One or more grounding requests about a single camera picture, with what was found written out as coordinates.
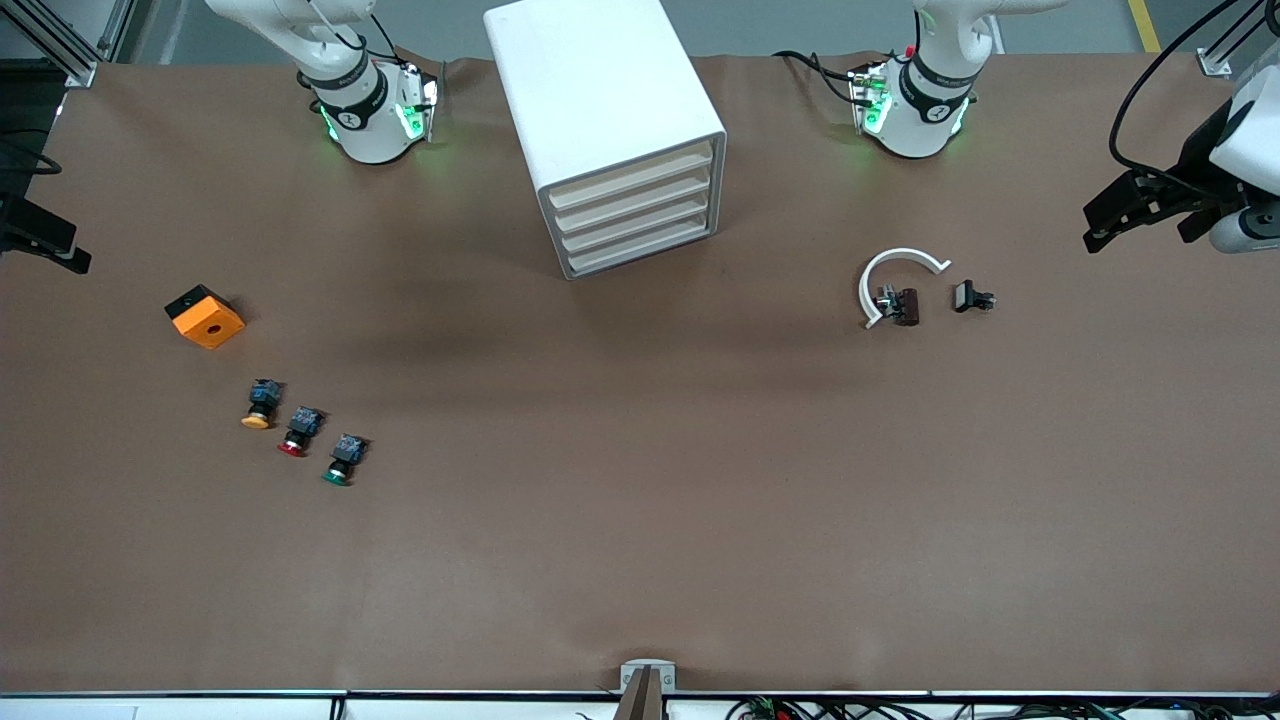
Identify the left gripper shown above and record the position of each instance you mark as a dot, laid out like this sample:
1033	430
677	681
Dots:
1196	160

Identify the yellow push button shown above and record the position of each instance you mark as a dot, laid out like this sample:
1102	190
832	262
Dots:
260	405

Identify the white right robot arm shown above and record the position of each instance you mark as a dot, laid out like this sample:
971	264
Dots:
365	120

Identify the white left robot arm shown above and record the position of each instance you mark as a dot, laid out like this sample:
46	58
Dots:
920	120

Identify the orange button box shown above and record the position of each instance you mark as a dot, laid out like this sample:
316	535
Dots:
207	320

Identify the red push button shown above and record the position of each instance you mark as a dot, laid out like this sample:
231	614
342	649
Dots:
298	432

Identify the green push button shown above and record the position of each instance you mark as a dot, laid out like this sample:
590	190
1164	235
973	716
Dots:
343	462

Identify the small black component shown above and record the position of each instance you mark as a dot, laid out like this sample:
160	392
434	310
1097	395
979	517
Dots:
968	296

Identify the white curved plastic piece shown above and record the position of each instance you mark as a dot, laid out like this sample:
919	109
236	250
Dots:
900	255

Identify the small brown component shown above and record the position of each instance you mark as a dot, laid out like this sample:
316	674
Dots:
905	306

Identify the brown paper table cover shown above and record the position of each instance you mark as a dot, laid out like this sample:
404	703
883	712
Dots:
640	500

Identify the aluminium frame profile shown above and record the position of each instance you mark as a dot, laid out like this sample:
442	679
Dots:
1215	62
80	72

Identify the white table edge rail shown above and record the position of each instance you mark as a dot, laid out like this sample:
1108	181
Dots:
200	705

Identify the metal edge bracket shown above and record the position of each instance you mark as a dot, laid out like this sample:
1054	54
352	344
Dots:
647	680

